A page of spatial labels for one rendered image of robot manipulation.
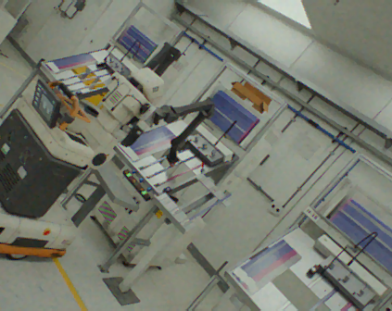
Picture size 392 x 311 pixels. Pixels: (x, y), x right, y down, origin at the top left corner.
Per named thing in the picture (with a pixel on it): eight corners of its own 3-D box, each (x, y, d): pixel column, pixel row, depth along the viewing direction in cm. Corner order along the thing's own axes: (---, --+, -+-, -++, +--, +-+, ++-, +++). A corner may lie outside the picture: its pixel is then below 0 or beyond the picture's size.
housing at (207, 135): (222, 167, 333) (226, 155, 324) (188, 135, 360) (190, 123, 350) (230, 164, 337) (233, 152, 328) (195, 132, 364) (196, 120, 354)
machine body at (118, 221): (123, 268, 327) (171, 212, 321) (84, 213, 364) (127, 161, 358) (165, 272, 381) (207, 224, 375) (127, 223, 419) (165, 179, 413)
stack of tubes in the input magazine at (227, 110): (237, 143, 326) (259, 118, 324) (199, 111, 354) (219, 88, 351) (243, 147, 337) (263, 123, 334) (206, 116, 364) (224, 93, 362)
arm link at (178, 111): (212, 93, 280) (220, 103, 276) (206, 105, 290) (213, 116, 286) (159, 105, 255) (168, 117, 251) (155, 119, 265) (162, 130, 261)
